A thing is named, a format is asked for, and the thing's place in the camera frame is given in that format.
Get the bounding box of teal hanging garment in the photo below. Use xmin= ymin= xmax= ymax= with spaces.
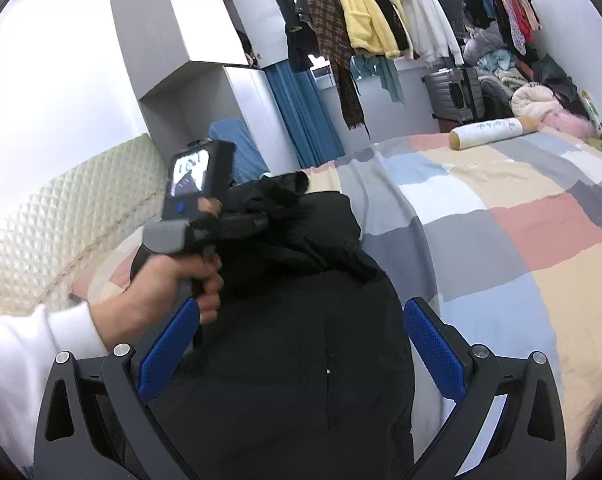
xmin=350 ymin=55 xmax=404 ymax=105

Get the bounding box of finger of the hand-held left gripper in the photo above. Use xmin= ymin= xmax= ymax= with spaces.
xmin=216 ymin=211 xmax=270 ymax=237

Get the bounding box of cylindrical bolster pillow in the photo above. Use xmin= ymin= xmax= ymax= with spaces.
xmin=449 ymin=116 xmax=540 ymax=151

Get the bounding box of grey suitcase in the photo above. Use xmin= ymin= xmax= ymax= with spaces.
xmin=423 ymin=66 xmax=486 ymax=122

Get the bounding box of black puffer jacket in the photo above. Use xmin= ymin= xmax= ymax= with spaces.
xmin=149 ymin=171 xmax=416 ymax=480

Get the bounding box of pile of clothes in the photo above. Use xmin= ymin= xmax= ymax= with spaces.
xmin=463 ymin=25 xmax=594 ymax=126

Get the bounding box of yellow fleece jacket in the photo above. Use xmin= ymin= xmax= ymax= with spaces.
xmin=325 ymin=0 xmax=403 ymax=59

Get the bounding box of person's left hand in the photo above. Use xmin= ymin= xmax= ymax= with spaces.
xmin=89 ymin=252 xmax=225 ymax=333

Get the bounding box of blue curtain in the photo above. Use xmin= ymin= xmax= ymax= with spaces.
xmin=264 ymin=59 xmax=346 ymax=170

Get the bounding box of white hanging sweatshirt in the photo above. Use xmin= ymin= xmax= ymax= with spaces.
xmin=398 ymin=0 xmax=466 ymax=67

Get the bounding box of white wall cabinet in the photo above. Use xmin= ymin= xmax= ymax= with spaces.
xmin=109 ymin=0 xmax=302 ymax=183

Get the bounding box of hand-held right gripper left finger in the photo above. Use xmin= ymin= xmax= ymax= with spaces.
xmin=33 ymin=296 xmax=202 ymax=480

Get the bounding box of pink plush pillow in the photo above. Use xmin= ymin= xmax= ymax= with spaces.
xmin=541 ymin=108 xmax=602 ymax=140

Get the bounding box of checkered bed quilt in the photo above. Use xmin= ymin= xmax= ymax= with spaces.
xmin=68 ymin=127 xmax=602 ymax=480

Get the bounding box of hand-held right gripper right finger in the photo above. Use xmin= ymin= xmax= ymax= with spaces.
xmin=402 ymin=297 xmax=568 ymax=480

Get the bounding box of black hanging jacket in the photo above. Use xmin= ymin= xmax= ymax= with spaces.
xmin=266 ymin=0 xmax=316 ymax=73

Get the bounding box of person's left forearm white sleeve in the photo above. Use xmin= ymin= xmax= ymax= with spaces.
xmin=0 ymin=302 xmax=109 ymax=476

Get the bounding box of cream quilted headboard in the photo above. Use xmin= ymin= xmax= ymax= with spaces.
xmin=0 ymin=133 xmax=168 ymax=320

